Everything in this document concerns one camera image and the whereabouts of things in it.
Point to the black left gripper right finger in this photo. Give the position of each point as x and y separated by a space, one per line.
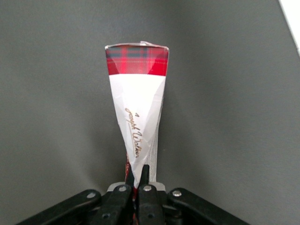
150 206

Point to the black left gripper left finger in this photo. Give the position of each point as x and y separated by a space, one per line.
117 206

